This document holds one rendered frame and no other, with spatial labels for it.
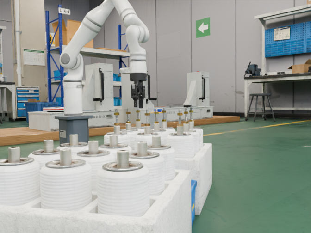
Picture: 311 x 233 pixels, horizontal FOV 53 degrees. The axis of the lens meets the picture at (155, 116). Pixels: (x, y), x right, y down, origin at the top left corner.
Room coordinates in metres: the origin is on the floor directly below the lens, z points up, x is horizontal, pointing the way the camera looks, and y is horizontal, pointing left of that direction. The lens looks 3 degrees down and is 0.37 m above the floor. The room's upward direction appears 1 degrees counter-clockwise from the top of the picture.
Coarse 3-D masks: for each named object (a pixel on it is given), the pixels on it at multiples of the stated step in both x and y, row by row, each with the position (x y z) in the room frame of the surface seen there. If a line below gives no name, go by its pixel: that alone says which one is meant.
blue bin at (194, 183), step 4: (192, 180) 0.97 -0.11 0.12; (192, 184) 0.97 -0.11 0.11; (196, 184) 0.94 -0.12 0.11; (192, 188) 0.88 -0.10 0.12; (192, 192) 0.87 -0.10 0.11; (192, 196) 0.89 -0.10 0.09; (192, 200) 0.89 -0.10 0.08; (192, 204) 0.90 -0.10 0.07; (192, 208) 0.90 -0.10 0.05; (192, 212) 0.90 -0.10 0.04; (192, 216) 0.90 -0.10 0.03; (192, 220) 0.91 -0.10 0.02; (192, 224) 0.91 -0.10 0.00
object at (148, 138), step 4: (136, 136) 1.09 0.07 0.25; (140, 136) 1.07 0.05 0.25; (144, 136) 1.07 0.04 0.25; (148, 136) 1.06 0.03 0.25; (136, 140) 1.08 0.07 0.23; (140, 140) 1.07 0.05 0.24; (144, 140) 1.06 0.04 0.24; (148, 140) 1.06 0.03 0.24; (136, 144) 1.08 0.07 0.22; (148, 144) 1.06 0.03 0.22; (136, 148) 1.08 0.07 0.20
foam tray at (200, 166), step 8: (208, 144) 1.32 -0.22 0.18; (200, 152) 1.13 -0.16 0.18; (208, 152) 1.23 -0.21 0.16; (176, 160) 1.00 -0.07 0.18; (184, 160) 0.99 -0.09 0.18; (192, 160) 0.99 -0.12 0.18; (200, 160) 1.01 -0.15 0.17; (208, 160) 1.22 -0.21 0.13; (176, 168) 1.00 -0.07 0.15; (184, 168) 0.99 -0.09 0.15; (192, 168) 0.99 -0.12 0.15; (200, 168) 1.01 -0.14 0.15; (208, 168) 1.22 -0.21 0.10; (192, 176) 0.99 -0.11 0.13; (200, 176) 1.01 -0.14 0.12; (208, 176) 1.22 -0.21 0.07; (200, 184) 1.00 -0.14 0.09; (208, 184) 1.22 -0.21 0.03; (200, 192) 1.00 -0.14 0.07; (208, 192) 1.22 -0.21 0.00; (200, 200) 1.00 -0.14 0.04; (200, 208) 1.00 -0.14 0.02
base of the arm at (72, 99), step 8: (64, 88) 1.58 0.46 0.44; (72, 88) 1.57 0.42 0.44; (80, 88) 1.60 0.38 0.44; (64, 96) 1.59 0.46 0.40; (72, 96) 1.57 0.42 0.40; (80, 96) 1.60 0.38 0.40; (64, 104) 1.59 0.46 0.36; (72, 104) 1.57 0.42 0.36; (80, 104) 1.59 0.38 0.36; (64, 112) 1.59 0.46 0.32; (72, 112) 1.57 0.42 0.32; (80, 112) 1.59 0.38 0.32
